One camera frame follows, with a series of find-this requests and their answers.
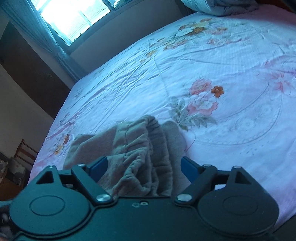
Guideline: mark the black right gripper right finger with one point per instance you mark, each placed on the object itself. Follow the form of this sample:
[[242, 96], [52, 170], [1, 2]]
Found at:
[[204, 178]]

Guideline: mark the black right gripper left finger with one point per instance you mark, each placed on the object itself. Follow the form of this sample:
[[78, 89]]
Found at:
[[75, 186]]

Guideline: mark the grey-brown fleece pants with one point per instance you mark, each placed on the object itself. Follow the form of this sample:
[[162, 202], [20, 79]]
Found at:
[[144, 157]]

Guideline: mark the wooden chair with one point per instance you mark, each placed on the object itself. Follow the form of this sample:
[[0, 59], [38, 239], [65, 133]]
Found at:
[[20, 164]]

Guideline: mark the white floral bed sheet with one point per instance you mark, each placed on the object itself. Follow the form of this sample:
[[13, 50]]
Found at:
[[227, 82]]

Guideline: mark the dark wooden door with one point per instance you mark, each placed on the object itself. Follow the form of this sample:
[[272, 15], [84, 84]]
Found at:
[[31, 73]]

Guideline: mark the bright window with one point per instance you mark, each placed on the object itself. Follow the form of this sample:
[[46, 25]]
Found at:
[[71, 18]]

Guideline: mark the folded grey-blue quilt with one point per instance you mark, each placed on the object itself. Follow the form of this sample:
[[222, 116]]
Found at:
[[221, 7]]

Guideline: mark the teal curtain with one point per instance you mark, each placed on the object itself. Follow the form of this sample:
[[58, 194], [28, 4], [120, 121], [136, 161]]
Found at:
[[25, 16]]

